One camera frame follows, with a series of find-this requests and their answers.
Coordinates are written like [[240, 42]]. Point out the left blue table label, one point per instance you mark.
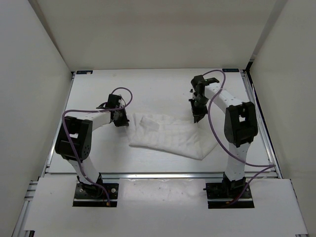
[[84, 72]]

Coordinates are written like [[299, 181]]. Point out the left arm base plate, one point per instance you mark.
[[87, 195]]

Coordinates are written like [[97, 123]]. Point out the right blue table label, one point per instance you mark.
[[230, 70]]

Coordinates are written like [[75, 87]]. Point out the white skirt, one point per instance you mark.
[[169, 134]]

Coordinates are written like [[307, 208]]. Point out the blue table label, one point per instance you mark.
[[84, 72], [230, 70]]

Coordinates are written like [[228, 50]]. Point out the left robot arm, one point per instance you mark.
[[75, 137]]

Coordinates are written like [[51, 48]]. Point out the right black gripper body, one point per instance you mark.
[[202, 102]]

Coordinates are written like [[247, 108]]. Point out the front white cover board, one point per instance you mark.
[[168, 208]]

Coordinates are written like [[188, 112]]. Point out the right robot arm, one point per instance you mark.
[[240, 125]]

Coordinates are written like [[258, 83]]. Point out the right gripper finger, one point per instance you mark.
[[192, 103], [199, 116]]

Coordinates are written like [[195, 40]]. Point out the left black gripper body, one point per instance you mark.
[[121, 119]]

